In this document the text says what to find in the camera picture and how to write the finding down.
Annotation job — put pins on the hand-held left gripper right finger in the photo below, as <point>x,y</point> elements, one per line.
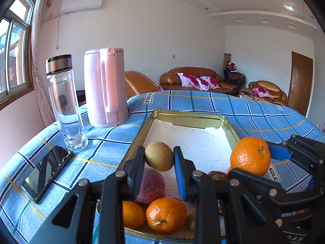
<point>179,172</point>

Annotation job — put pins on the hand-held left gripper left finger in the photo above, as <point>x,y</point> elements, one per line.
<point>138,167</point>

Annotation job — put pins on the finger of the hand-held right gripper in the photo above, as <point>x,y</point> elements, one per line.
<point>266,190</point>
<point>279,152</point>

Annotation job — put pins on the round purple-red fruit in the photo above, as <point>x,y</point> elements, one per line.
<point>151,185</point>

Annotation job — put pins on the small yellow fruit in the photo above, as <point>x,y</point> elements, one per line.
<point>158,156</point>

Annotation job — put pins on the gold tin tray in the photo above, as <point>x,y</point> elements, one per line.
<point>203,147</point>

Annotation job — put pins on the broken brown fruit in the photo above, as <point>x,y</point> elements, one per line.
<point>191,221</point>

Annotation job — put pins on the blue plaid tablecloth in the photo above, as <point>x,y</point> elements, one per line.
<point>101,142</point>

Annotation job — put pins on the brown leather armchair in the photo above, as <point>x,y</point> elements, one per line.
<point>138,83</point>
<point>276,91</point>

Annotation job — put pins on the pink floral pillow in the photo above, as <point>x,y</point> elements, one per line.
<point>208,82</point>
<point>189,80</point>
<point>261,92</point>

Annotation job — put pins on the brown wooden door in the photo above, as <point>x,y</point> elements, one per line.
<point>301,83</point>

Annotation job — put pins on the stacked dark chairs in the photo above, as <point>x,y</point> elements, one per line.
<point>234,77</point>

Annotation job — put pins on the pink electric kettle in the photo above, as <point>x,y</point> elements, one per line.
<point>99,89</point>

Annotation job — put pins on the dark wooden stool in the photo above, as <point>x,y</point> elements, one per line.
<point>81,97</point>

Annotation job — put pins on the long brown leather sofa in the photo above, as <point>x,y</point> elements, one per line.
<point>167,77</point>

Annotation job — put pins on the black smartphone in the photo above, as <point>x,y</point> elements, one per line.
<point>43,174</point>

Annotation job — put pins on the clear glass bottle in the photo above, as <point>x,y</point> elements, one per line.
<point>66,101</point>

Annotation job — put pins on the red plush toy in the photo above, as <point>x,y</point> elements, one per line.
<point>231,64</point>

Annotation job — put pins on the tall patterned vase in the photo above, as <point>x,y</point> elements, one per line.
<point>227,58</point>

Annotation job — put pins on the pink curtain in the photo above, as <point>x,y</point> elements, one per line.
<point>42,56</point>

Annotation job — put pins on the white air conditioner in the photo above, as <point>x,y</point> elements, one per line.
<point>81,3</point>

